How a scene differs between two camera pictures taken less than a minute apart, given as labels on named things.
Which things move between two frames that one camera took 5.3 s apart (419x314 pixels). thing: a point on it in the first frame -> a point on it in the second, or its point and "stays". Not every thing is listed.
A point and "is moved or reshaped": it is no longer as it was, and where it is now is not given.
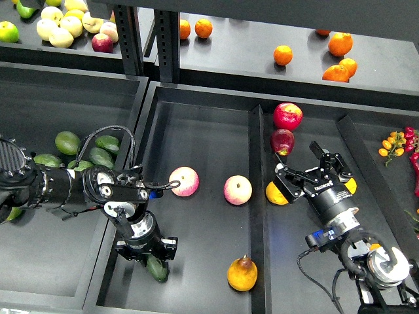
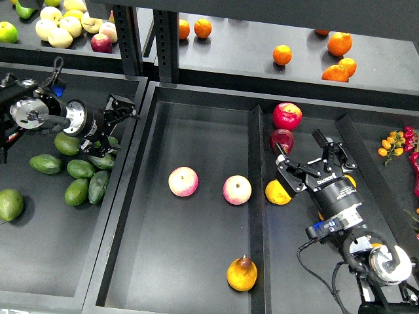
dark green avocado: (155, 267) is moved or reshaped
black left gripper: (143, 237) -> (96, 125)
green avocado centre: (82, 165) stays
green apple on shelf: (9, 32) stays
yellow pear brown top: (242, 273) stays
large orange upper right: (340, 44) stays
